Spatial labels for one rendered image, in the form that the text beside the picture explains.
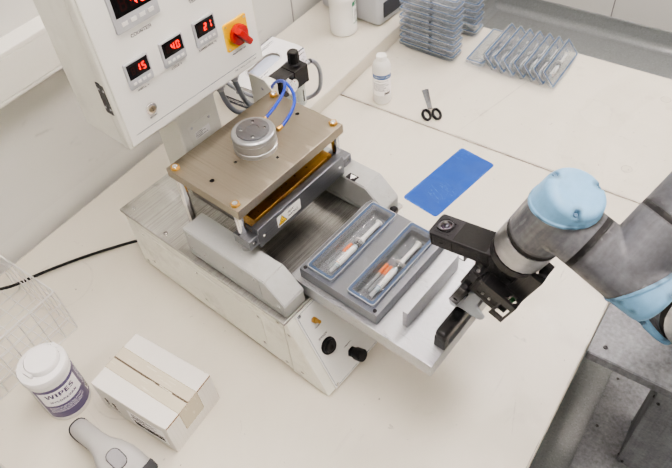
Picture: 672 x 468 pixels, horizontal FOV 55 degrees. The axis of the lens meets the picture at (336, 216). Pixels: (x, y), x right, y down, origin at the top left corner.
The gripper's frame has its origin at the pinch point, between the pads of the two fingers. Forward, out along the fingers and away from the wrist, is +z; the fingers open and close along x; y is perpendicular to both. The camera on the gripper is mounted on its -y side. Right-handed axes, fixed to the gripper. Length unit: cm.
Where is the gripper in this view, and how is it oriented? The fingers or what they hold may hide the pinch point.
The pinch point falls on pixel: (453, 296)
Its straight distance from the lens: 106.4
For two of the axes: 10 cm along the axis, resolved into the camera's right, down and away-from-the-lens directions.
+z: -2.0, 4.8, 8.5
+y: 7.5, 6.4, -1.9
